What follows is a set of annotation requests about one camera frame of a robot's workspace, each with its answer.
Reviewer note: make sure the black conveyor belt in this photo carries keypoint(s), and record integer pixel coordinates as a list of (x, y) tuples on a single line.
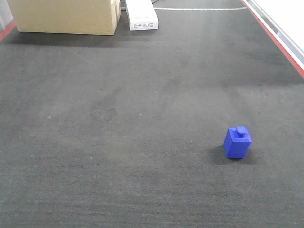
[(127, 131)]

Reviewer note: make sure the long white carton box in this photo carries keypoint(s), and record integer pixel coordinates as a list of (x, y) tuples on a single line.
[(141, 15)]

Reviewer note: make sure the large cardboard box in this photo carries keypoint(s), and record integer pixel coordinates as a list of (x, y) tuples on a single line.
[(89, 17)]

